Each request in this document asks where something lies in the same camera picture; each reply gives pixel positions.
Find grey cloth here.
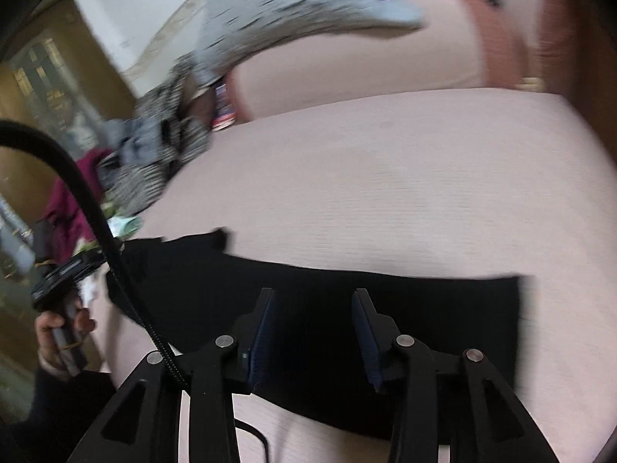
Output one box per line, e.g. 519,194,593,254
103,117,167,171

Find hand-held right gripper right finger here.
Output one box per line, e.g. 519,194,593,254
351,288,560,463

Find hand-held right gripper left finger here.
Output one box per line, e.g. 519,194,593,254
69,288,276,463

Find black braided cable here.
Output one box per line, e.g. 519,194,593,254
0,120,190,389

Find pink pillow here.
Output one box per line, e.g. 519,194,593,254
226,0,531,121

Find pink bed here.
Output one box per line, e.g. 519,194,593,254
84,93,617,463

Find person's left hand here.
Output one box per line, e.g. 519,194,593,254
35,294,97,378

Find grey speckled blanket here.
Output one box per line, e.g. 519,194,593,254
192,0,426,88

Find maroon cloth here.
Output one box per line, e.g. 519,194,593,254
42,149,113,256

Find red and blue box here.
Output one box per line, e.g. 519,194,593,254
212,82,238,131

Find black and white patterned cloth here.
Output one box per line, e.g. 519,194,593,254
96,55,227,217

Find black pants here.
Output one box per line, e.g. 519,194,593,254
105,228,523,441

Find person's left forearm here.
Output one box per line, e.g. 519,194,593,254
0,352,119,463

